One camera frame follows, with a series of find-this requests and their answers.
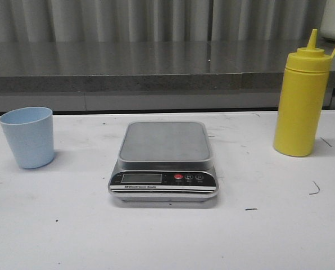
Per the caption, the light blue plastic cup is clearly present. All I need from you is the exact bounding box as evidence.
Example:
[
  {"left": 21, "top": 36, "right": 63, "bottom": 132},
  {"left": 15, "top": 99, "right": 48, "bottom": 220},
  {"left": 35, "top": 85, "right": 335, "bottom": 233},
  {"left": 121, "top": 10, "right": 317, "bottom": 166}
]
[{"left": 0, "top": 107, "right": 55, "bottom": 169}]

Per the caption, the yellow squeeze bottle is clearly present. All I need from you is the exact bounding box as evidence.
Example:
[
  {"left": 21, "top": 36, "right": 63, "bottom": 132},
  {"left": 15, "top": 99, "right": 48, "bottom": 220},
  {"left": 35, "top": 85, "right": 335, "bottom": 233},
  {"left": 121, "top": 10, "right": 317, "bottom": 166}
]
[{"left": 273, "top": 29, "right": 335, "bottom": 157}]

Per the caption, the silver digital kitchen scale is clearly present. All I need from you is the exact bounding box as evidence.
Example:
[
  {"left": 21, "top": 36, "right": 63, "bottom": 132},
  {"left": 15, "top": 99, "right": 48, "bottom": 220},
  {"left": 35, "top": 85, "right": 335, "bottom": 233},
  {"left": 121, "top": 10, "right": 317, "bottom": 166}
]
[{"left": 107, "top": 121, "right": 219, "bottom": 203}]

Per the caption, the white container in background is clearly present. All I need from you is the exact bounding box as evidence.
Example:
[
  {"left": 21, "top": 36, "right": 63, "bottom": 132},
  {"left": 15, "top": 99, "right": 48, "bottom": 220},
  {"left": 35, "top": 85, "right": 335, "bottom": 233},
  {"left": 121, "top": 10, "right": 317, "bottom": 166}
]
[{"left": 320, "top": 0, "right": 335, "bottom": 41}]

